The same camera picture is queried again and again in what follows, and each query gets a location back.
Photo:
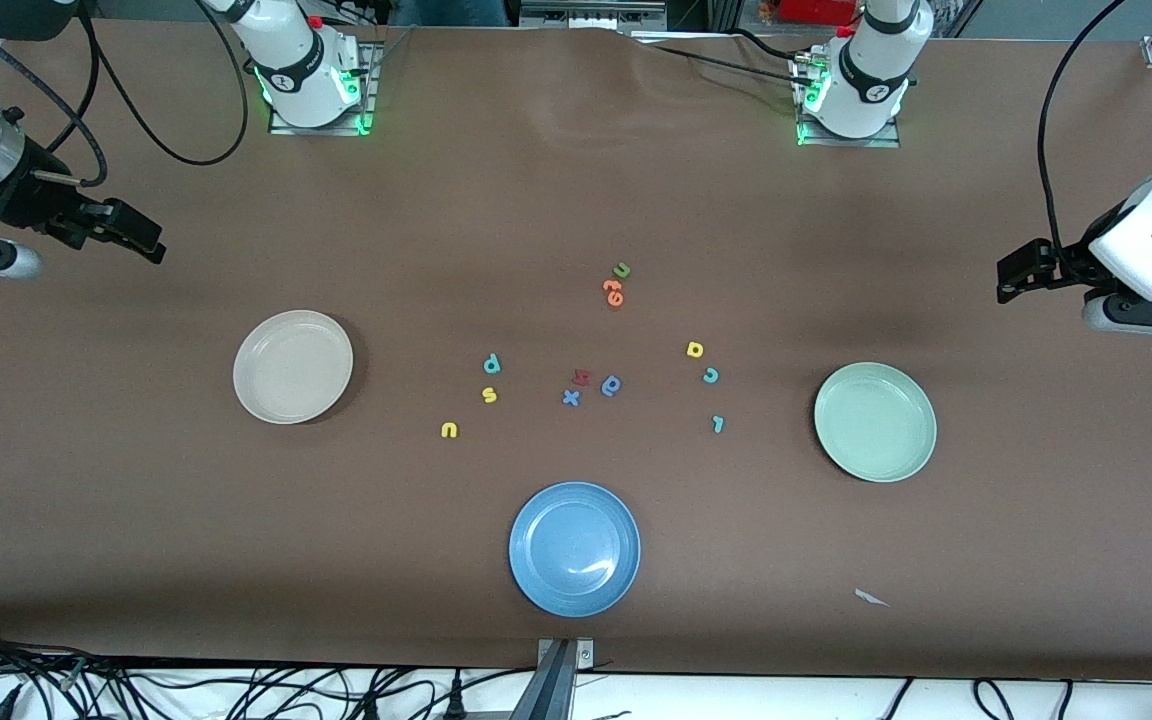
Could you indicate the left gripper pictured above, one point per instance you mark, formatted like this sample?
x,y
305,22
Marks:
x,y
1073,264

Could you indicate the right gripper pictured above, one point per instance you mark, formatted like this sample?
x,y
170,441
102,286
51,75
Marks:
x,y
39,199

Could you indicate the teal foam letter p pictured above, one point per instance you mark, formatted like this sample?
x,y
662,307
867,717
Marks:
x,y
491,363

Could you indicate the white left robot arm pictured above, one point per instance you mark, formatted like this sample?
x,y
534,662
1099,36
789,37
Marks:
x,y
871,70

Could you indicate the light green plate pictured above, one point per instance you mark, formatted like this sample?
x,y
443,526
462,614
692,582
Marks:
x,y
875,422

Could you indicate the beige brown plate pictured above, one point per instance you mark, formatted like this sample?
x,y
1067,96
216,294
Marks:
x,y
293,367

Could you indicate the red box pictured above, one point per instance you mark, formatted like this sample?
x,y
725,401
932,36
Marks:
x,y
816,10

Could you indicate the white paper scrap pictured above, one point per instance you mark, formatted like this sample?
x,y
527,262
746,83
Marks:
x,y
869,597

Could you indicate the person in blue jeans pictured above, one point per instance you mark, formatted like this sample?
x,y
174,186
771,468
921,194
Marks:
x,y
456,10

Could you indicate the orange foam letter e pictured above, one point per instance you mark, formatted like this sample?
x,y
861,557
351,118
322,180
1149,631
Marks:
x,y
609,291

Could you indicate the blue foam letter a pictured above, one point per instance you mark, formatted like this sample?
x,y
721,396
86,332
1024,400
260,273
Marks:
x,y
611,386

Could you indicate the blue plate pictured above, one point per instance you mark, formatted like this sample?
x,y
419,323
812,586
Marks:
x,y
574,549

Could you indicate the black power plug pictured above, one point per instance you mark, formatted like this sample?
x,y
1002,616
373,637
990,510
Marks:
x,y
456,700

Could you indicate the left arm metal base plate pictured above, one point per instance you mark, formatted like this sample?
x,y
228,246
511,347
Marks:
x,y
851,142

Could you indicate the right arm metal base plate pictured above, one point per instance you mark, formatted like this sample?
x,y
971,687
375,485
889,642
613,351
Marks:
x,y
372,70

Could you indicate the metal table clamp bracket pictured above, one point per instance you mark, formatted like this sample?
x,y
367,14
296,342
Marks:
x,y
561,680

